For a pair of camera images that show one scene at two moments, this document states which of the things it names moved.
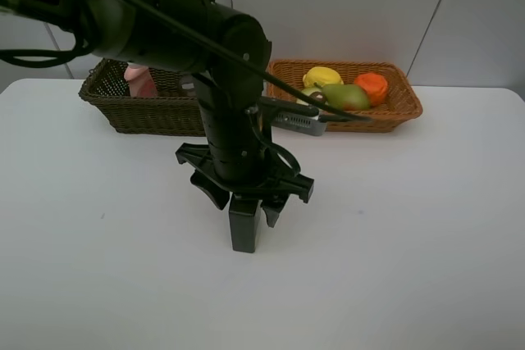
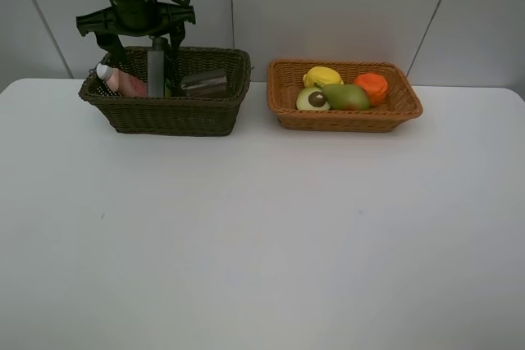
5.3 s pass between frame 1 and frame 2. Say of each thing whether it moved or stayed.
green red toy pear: stayed
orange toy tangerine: stayed
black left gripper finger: moved
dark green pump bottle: moved
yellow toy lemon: stayed
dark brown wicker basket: stayed
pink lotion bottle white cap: moved
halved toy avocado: stayed
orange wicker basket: stayed
